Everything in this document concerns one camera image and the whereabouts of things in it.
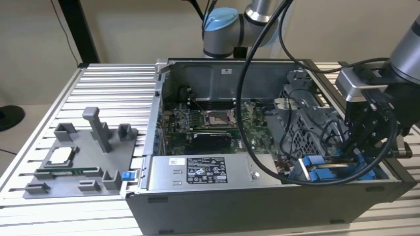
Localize grey metal disk bay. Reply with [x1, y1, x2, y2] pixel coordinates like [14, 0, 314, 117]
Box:
[270, 70, 357, 178]

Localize green motherboard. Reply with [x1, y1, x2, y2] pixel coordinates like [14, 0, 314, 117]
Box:
[160, 98, 280, 158]

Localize CPU socket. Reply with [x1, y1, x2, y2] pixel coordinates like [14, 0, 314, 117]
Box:
[202, 109, 237, 129]

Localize black RAM slots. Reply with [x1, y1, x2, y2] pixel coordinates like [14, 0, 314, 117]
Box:
[186, 97, 237, 111]

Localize black graphics card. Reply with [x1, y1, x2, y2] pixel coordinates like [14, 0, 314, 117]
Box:
[192, 132, 233, 150]

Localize silver power supply unit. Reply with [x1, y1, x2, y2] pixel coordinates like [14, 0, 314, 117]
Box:
[146, 154, 284, 193]

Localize black open PC case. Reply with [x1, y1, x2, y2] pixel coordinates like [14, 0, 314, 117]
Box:
[125, 58, 418, 236]

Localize grey parts rack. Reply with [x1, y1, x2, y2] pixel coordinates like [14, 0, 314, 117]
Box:
[22, 106, 141, 199]

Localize silver CPU chip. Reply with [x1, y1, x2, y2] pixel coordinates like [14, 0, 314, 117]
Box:
[48, 148, 76, 165]

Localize green RAM stick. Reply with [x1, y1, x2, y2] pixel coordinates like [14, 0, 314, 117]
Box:
[34, 167, 100, 176]

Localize black round stand base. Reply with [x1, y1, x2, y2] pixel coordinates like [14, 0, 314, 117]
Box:
[0, 105, 26, 132]

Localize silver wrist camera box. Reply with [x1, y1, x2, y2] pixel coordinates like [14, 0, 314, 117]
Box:
[334, 66, 394, 102]

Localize black disk wire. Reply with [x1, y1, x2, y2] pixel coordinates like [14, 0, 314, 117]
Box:
[318, 121, 349, 154]
[280, 88, 316, 159]

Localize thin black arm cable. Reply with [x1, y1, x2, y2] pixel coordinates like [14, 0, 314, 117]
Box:
[278, 14, 392, 74]

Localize coloured power wire bundle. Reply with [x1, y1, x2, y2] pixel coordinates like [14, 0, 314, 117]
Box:
[273, 157, 293, 176]

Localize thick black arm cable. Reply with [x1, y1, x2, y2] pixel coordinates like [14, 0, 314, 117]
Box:
[236, 0, 400, 186]

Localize black frame post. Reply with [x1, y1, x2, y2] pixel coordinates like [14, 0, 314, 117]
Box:
[57, 0, 101, 65]

